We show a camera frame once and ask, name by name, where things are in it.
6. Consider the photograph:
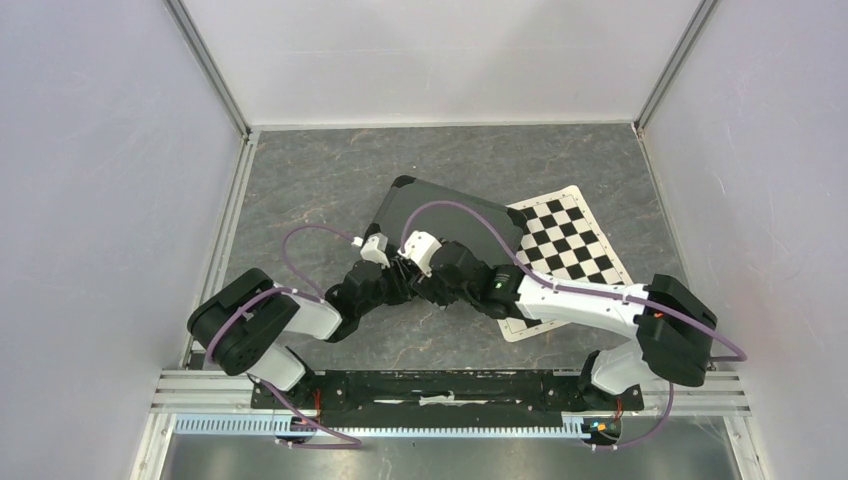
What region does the black poker set case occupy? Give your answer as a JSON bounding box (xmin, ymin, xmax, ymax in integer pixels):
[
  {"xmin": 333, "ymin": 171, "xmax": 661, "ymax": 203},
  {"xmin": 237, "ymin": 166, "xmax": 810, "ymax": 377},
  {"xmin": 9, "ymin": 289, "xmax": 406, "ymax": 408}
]
[{"xmin": 364, "ymin": 175, "xmax": 527, "ymax": 266}]

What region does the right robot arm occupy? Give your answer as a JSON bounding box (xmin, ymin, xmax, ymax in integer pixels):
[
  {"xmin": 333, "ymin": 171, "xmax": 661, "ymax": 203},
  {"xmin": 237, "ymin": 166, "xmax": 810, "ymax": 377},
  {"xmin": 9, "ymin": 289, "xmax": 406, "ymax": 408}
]
[{"xmin": 401, "ymin": 241, "xmax": 717, "ymax": 408}]

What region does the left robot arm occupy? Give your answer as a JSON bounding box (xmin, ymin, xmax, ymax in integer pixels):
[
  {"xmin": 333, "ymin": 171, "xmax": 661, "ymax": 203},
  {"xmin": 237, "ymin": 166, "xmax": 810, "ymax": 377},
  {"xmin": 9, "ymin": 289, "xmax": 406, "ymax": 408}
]
[{"xmin": 187, "ymin": 260, "xmax": 415, "ymax": 408}]

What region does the black white checkered mat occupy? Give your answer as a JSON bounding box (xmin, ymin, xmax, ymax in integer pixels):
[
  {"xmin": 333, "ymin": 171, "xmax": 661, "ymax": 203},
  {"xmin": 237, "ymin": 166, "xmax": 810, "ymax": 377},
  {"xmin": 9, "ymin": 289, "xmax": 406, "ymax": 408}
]
[{"xmin": 496, "ymin": 185, "xmax": 636, "ymax": 344}]

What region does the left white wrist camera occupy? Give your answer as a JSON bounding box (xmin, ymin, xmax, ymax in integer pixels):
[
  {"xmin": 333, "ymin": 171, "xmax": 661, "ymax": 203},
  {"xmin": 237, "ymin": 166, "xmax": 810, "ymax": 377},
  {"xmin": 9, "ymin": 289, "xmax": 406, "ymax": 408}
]
[{"xmin": 351, "ymin": 233, "xmax": 390, "ymax": 269}]

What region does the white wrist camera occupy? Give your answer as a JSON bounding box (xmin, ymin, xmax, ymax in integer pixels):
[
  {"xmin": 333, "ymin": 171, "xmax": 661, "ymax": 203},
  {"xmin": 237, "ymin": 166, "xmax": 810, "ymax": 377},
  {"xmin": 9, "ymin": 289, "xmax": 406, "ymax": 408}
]
[
  {"xmin": 351, "ymin": 233, "xmax": 390, "ymax": 269},
  {"xmin": 399, "ymin": 230, "xmax": 442, "ymax": 277}
]

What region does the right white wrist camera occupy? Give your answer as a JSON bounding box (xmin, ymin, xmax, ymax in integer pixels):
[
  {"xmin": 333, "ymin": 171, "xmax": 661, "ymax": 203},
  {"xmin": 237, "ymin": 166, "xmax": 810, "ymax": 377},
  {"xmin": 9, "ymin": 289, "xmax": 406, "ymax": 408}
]
[{"xmin": 399, "ymin": 230, "xmax": 442, "ymax": 277}]

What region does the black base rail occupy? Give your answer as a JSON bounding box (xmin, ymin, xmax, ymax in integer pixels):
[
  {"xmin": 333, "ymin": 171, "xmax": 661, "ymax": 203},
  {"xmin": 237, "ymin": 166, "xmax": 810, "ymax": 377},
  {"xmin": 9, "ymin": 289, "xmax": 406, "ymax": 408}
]
[{"xmin": 287, "ymin": 369, "xmax": 644, "ymax": 428}]

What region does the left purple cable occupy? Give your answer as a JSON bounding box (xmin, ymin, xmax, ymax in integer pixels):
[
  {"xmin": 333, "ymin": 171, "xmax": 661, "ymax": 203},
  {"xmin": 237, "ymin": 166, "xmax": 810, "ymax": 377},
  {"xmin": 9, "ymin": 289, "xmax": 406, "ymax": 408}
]
[{"xmin": 203, "ymin": 223, "xmax": 364, "ymax": 450}]

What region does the purple cable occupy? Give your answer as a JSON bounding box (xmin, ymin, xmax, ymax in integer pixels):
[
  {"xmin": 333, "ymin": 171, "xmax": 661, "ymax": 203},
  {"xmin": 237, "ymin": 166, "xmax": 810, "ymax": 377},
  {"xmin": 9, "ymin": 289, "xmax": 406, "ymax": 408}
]
[
  {"xmin": 203, "ymin": 223, "xmax": 364, "ymax": 450},
  {"xmin": 398, "ymin": 200, "xmax": 749, "ymax": 453}
]

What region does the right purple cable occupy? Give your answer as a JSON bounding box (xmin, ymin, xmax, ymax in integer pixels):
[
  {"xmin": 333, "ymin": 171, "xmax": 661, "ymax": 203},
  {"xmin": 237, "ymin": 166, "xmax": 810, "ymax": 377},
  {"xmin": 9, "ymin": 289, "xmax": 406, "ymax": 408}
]
[{"xmin": 398, "ymin": 200, "xmax": 749, "ymax": 453}]

